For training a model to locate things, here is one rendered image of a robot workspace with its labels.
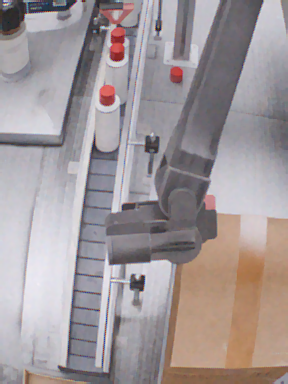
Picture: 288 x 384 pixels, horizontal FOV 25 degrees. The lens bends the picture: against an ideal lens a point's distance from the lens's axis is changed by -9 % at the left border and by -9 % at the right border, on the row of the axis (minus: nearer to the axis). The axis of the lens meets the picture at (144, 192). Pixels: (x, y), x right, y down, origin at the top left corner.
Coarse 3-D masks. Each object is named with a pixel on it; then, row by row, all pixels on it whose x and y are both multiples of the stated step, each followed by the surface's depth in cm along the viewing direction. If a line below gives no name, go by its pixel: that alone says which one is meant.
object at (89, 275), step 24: (144, 24) 171; (120, 120) 155; (96, 168) 149; (96, 192) 147; (96, 216) 144; (96, 240) 142; (96, 264) 139; (96, 288) 137; (72, 312) 134; (96, 312) 134; (72, 336) 131; (96, 336) 131; (72, 360) 128
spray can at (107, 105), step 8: (104, 88) 134; (112, 88) 134; (104, 96) 133; (112, 96) 134; (96, 104) 137; (104, 104) 136; (112, 104) 137; (96, 112) 139; (104, 112) 137; (112, 112) 137; (96, 120) 141; (104, 120) 139; (112, 120) 140; (96, 128) 144; (104, 128) 142; (112, 128) 143; (96, 136) 147; (104, 136) 145; (112, 136) 145; (96, 144) 150; (104, 144) 148; (112, 144) 148; (104, 152) 151
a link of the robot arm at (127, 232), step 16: (176, 192) 88; (192, 192) 89; (144, 208) 95; (160, 208) 95; (176, 208) 89; (192, 208) 89; (112, 224) 92; (128, 224) 92; (144, 224) 91; (160, 224) 92; (176, 224) 90; (192, 224) 90; (112, 240) 92; (128, 240) 92; (144, 240) 93; (112, 256) 93; (128, 256) 93; (144, 256) 93
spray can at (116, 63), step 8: (112, 48) 140; (120, 48) 140; (112, 56) 141; (120, 56) 141; (128, 56) 144; (112, 64) 142; (120, 64) 142; (112, 72) 145; (120, 72) 145; (112, 80) 147; (120, 80) 147; (120, 88) 150; (120, 96) 153; (120, 104) 156
